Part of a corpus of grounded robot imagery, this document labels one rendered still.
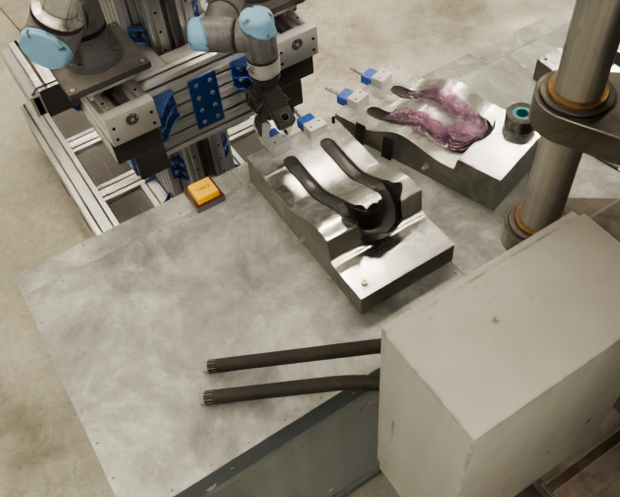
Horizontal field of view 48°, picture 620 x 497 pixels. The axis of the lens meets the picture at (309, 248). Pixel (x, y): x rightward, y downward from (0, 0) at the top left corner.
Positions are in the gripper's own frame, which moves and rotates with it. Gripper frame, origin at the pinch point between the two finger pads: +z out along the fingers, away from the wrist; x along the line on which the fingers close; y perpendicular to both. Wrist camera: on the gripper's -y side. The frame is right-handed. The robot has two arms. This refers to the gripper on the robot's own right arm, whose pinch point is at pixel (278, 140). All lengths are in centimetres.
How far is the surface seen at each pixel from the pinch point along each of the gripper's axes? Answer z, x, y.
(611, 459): 13, -13, -101
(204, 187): 7.6, 20.5, 3.9
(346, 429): 40, 20, -58
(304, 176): 3.4, -0.3, -11.3
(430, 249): 5.5, -12.1, -45.9
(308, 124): -0.3, -9.1, 0.2
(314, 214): -0.5, 5.9, -26.2
